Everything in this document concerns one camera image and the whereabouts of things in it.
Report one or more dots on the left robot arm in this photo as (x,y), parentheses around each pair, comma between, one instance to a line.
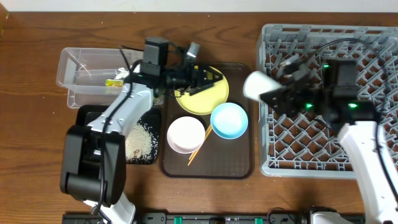
(94,165)

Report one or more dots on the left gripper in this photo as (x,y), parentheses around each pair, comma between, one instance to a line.
(197,77)

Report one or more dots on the light blue bowl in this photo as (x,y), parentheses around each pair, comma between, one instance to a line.
(229,121)

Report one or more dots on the pink bowl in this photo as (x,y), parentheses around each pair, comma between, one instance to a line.
(185,135)

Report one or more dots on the green snack wrapper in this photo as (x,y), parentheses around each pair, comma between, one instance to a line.
(114,83)

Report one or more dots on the clear plastic waste bin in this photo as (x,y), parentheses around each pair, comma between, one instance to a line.
(83,72)

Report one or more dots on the grey dishwasher rack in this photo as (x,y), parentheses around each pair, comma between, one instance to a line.
(301,146)

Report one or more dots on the pile of rice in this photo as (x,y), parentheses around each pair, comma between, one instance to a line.
(142,144)

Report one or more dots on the brown plastic serving tray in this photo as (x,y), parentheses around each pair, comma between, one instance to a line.
(218,158)

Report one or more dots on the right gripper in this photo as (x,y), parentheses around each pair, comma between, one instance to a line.
(286,98)

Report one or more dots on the black waste tray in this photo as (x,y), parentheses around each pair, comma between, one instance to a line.
(88,113)

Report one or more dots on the white tissue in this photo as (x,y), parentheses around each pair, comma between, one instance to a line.
(121,74)

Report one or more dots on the wooden chopstick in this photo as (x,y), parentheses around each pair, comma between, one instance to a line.
(194,157)
(208,131)

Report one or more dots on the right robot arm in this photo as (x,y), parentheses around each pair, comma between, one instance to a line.
(355,122)

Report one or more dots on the yellow round plate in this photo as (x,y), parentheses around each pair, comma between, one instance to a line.
(206,101)

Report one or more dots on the small pale green cup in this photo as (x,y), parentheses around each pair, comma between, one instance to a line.
(258,83)

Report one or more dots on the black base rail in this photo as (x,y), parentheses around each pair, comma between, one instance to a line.
(162,218)

